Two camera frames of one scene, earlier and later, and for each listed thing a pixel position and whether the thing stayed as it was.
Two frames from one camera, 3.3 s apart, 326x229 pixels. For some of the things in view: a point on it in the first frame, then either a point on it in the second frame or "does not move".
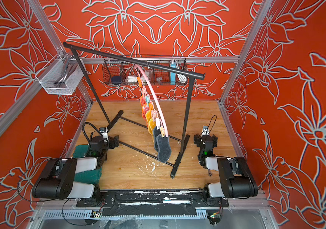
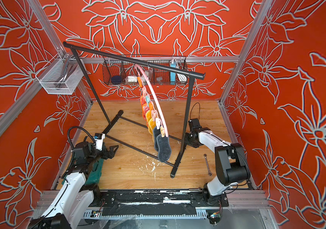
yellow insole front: [151, 125] does not move
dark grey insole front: [164, 150] does not move
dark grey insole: [156, 132] does not move
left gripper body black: [111, 145] -> [103, 154]
